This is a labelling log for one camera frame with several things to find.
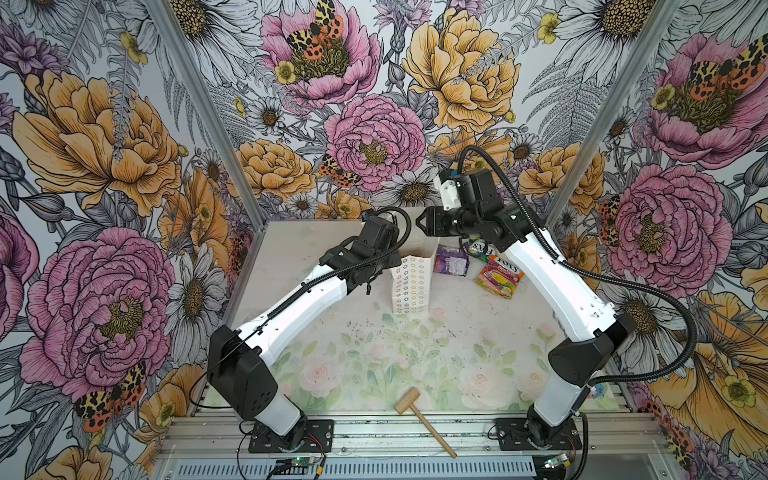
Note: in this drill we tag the purple candy bag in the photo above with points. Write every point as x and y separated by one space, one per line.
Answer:
451 260

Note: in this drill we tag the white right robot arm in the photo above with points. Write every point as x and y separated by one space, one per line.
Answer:
594 330

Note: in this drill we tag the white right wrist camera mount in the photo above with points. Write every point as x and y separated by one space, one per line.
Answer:
445 185

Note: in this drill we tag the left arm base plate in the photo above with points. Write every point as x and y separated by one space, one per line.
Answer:
308 436

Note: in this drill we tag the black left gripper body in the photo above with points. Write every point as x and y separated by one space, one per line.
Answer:
390 261

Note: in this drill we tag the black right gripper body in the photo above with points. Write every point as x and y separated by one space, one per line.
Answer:
462 221

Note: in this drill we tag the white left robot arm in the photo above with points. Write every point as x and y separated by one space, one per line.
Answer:
240 360

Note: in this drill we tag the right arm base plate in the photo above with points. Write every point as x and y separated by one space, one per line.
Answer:
522 434

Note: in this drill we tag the green Fox's spring tea bag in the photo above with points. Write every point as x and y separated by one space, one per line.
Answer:
478 249

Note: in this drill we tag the white flower-print paper bag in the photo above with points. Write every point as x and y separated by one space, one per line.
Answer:
411 281

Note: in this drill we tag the wooden mallet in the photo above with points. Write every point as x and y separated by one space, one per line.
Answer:
408 403

